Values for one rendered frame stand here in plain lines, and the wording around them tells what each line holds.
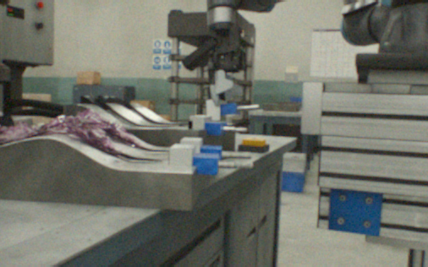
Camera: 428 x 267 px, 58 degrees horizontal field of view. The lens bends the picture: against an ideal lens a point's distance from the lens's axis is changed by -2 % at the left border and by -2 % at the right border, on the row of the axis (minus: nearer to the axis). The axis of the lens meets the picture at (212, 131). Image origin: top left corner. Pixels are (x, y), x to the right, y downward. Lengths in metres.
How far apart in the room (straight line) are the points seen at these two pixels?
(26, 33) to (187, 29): 3.64
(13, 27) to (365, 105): 1.29
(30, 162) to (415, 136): 0.60
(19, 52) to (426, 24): 1.35
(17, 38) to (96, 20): 7.42
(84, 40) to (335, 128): 8.58
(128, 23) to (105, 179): 8.06
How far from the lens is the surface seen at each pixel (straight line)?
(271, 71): 7.48
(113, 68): 8.65
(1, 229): 0.53
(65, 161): 0.61
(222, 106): 1.00
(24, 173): 0.64
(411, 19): 0.72
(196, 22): 5.11
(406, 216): 0.77
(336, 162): 0.70
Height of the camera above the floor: 0.96
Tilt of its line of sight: 5 degrees down
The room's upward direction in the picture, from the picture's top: 2 degrees clockwise
